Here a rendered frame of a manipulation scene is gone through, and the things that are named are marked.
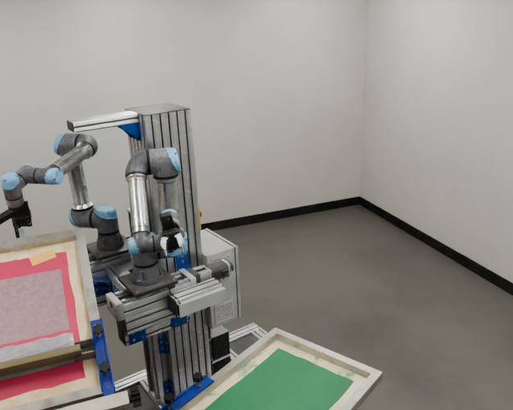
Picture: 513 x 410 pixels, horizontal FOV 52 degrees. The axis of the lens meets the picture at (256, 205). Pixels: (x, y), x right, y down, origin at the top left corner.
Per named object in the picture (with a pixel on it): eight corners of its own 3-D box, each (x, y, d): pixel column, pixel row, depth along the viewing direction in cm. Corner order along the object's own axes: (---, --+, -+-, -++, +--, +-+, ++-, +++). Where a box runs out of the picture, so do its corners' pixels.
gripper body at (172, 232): (185, 250, 206) (182, 237, 217) (180, 230, 203) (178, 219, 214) (165, 255, 205) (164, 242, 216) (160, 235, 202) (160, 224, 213)
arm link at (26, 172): (47, 176, 249) (34, 189, 241) (27, 176, 252) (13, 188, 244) (41, 162, 245) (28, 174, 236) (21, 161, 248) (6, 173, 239)
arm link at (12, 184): (23, 172, 236) (11, 182, 230) (27, 192, 243) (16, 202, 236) (6, 169, 238) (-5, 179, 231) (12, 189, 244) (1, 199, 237)
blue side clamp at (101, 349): (90, 327, 221) (89, 320, 215) (103, 324, 222) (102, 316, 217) (103, 397, 204) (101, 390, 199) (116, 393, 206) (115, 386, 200)
